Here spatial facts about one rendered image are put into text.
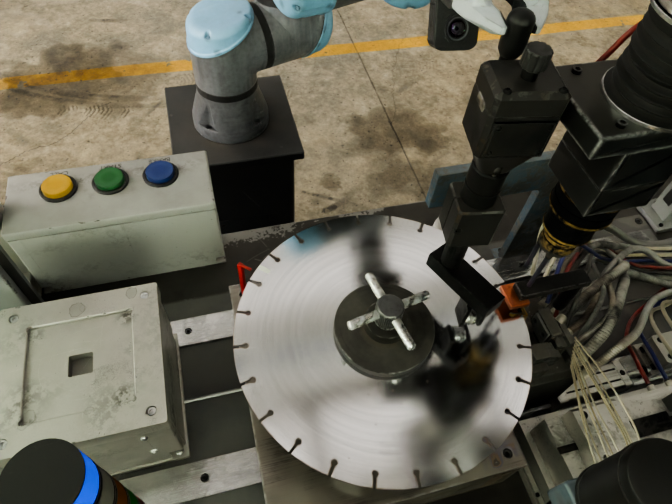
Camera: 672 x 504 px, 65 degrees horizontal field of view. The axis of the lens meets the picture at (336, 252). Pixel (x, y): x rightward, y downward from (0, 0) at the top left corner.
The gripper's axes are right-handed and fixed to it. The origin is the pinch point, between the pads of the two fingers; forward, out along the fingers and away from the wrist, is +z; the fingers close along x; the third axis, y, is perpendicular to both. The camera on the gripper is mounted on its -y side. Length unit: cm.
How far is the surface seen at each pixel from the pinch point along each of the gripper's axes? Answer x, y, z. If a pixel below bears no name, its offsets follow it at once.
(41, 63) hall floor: -121, -122, -180
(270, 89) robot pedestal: -19, -50, -61
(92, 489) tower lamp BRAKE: -29.4, -11.1, 26.4
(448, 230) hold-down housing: -2.7, -16.5, 5.6
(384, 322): -8.2, -26.5, 9.4
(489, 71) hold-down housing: -2.6, -0.8, 3.7
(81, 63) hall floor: -104, -122, -179
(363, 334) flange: -10.1, -29.5, 9.0
